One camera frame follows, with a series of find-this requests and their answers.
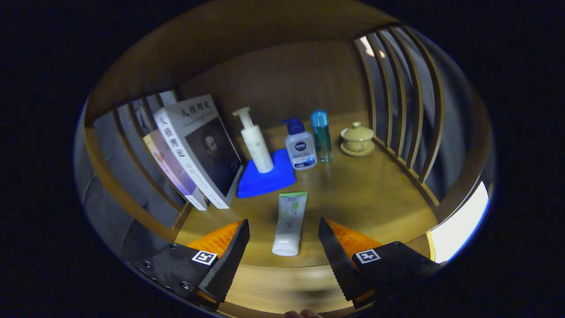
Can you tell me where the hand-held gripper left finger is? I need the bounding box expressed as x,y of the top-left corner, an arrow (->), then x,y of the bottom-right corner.
134,219 -> 251,310

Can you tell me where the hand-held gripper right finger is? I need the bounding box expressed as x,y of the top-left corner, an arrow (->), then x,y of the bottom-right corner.
318,217 -> 446,310

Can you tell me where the wooden drawer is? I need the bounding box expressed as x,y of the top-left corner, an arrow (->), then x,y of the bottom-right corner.
218,230 -> 437,316

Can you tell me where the white green cleanser tube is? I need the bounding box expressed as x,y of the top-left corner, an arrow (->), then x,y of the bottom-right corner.
271,191 -> 309,257

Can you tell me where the wooden countertop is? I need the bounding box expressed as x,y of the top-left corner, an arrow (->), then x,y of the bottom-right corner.
174,110 -> 440,270

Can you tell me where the wooden cabinet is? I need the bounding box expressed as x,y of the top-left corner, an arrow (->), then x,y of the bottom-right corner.
73,0 -> 497,318

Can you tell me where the blue folded cloth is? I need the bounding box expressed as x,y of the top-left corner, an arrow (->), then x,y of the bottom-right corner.
237,148 -> 297,199

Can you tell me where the purple book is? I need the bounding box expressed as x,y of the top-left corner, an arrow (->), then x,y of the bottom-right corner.
142,129 -> 210,211

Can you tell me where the white book with portrait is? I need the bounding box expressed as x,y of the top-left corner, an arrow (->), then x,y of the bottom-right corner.
153,94 -> 244,209

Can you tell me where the white bottle blue pump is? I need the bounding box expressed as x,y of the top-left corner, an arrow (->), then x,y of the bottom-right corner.
282,116 -> 318,171

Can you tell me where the teal glass bottle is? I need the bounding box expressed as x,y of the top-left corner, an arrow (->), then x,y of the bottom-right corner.
310,110 -> 333,163

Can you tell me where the yellow lidded teacup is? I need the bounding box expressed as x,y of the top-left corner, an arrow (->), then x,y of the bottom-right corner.
340,121 -> 375,152

